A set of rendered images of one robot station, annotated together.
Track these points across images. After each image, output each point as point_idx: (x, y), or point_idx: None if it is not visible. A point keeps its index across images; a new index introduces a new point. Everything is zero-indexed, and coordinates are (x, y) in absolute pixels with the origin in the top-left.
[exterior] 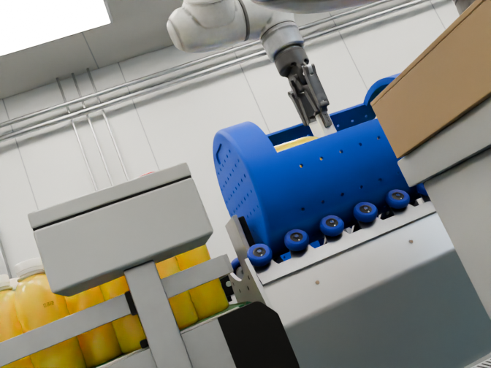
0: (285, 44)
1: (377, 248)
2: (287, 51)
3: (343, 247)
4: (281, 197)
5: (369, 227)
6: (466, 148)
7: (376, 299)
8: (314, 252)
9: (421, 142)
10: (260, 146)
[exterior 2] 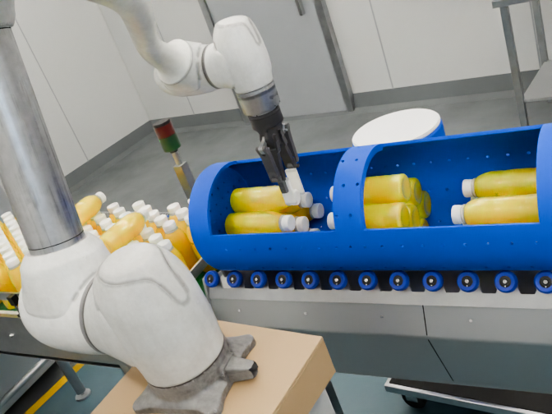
0: (247, 115)
1: (282, 307)
2: (251, 120)
3: (259, 297)
4: (215, 261)
5: (282, 290)
6: None
7: None
8: (243, 291)
9: None
10: (200, 227)
